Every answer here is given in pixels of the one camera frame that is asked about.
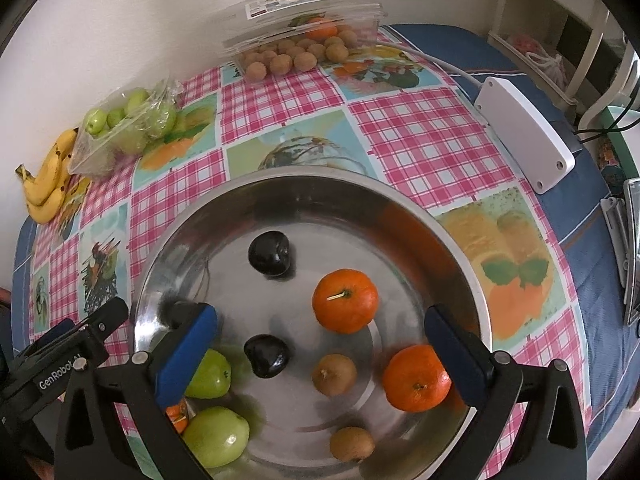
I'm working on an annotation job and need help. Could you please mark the mandarin with stem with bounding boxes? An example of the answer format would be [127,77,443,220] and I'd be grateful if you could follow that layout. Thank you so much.
[165,398,190,434]

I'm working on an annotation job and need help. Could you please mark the green mango back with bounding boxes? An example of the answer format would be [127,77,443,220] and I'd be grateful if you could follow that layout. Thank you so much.
[184,349,231,400]

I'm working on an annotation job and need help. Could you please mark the green mango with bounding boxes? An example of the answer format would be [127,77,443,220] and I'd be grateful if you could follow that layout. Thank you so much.
[182,406,250,469]
[184,349,231,400]

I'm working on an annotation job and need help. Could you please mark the large orange mandarin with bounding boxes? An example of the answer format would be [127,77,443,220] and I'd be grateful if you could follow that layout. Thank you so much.
[382,344,451,413]

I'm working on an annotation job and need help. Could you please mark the green mango front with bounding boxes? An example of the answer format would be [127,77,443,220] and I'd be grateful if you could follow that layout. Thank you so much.
[182,406,250,469]

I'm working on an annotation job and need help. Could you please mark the dark plum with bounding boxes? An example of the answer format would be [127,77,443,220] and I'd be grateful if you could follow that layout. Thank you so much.
[247,231,291,278]
[166,300,201,330]
[243,334,291,379]

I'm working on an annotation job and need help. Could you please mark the brown kiwi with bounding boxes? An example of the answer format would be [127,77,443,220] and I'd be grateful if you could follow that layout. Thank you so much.
[311,353,357,396]
[330,427,375,462]

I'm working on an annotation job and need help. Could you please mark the small back mandarin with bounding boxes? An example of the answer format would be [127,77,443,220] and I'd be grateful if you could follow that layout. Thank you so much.
[311,269,378,335]

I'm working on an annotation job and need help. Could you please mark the checkered fruit print tablecloth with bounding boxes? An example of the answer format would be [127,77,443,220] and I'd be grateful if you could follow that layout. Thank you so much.
[11,54,639,452]

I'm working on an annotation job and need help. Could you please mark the large metal bowl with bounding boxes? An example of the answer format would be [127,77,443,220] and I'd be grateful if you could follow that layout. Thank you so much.
[130,166,491,479]

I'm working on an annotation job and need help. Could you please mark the yellow banana bunch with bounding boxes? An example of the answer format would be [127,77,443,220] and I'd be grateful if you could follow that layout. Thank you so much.
[14,128,80,226]

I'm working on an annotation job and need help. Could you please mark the white power adapter box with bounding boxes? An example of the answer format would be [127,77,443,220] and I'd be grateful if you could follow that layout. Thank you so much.
[474,77,575,195]

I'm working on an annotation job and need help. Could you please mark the clear tray of green plums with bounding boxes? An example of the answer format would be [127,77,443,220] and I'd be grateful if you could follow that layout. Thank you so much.
[70,77,183,178]

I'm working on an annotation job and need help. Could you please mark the white wooden shelf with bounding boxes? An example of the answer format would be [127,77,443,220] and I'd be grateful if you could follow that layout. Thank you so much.
[487,0,639,130]

